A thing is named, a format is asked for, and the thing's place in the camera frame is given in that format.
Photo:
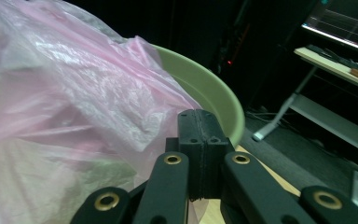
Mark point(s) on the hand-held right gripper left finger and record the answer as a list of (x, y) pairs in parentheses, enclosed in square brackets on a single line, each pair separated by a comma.
[(194, 168)]

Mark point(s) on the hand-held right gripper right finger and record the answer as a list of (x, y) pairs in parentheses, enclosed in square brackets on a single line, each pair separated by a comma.
[(213, 168)]

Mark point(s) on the round plastic trash bin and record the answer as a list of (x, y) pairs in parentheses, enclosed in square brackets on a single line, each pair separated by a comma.
[(205, 87)]

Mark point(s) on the pink plastic bag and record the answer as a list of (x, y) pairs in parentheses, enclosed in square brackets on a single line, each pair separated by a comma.
[(74, 93)]

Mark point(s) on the dark equipment tower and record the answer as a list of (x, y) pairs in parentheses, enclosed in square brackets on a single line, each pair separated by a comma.
[(239, 46)]

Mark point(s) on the dark keyboard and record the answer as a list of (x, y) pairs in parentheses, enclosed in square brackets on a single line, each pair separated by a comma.
[(335, 57)]

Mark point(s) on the computer monitor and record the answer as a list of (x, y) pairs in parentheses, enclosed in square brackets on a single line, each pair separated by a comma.
[(345, 21)]

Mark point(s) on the white metal desk frame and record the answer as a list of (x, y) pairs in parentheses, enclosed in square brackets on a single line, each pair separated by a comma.
[(329, 119)]

